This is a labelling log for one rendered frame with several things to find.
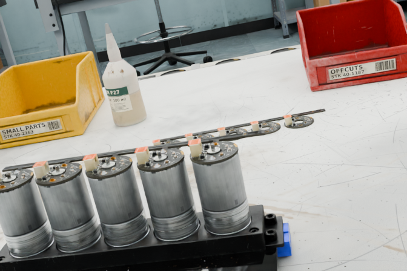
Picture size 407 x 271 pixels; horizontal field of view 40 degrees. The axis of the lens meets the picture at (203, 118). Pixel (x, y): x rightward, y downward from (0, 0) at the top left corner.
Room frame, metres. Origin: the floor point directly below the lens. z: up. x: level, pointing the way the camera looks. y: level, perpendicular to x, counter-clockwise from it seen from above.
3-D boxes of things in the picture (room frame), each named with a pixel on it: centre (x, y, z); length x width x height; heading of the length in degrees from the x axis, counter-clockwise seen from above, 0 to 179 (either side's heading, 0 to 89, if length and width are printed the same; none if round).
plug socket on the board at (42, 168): (0.28, 0.09, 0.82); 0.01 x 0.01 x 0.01; 80
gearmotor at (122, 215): (0.27, 0.05, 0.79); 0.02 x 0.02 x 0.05
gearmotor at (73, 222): (0.27, 0.08, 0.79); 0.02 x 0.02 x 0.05
